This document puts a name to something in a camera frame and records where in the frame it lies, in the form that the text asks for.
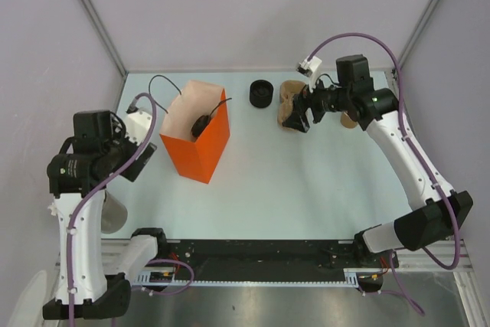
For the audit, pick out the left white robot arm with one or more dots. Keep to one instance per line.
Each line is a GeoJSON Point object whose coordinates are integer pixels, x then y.
{"type": "Point", "coordinates": [85, 289]}

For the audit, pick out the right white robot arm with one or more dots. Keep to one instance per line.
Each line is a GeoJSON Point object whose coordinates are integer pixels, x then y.
{"type": "Point", "coordinates": [437, 209]}

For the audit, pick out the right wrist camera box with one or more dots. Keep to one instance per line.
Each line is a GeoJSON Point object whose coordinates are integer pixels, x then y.
{"type": "Point", "coordinates": [311, 68]}

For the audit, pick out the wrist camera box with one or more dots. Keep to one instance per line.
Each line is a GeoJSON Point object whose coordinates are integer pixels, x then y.
{"type": "Point", "coordinates": [311, 68]}
{"type": "Point", "coordinates": [137, 125]}

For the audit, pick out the stack of black lids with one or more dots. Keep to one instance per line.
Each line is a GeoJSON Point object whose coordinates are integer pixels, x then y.
{"type": "Point", "coordinates": [261, 93]}

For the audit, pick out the grey tape roll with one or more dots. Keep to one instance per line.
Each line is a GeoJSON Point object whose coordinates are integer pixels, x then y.
{"type": "Point", "coordinates": [114, 215]}

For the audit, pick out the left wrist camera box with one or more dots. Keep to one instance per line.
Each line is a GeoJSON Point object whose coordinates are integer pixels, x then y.
{"type": "Point", "coordinates": [137, 125]}

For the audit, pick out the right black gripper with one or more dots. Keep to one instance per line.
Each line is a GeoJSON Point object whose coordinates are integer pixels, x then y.
{"type": "Point", "coordinates": [297, 119]}

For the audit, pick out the white crumpled cloth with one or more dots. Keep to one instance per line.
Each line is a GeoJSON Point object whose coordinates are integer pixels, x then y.
{"type": "Point", "coordinates": [51, 210]}

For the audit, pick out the black plastic cup lid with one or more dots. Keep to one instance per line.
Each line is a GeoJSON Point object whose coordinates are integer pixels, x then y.
{"type": "Point", "coordinates": [200, 124]}

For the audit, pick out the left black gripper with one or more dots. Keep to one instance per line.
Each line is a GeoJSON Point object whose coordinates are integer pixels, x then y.
{"type": "Point", "coordinates": [119, 130]}

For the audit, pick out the stack of paper cups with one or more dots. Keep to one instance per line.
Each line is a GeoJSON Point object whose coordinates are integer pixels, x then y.
{"type": "Point", "coordinates": [347, 121]}

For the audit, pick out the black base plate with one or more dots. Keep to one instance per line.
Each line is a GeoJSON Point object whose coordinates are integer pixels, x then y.
{"type": "Point", "coordinates": [268, 261]}

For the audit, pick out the orange paper bag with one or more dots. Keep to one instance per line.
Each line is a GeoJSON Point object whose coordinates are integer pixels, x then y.
{"type": "Point", "coordinates": [196, 160]}

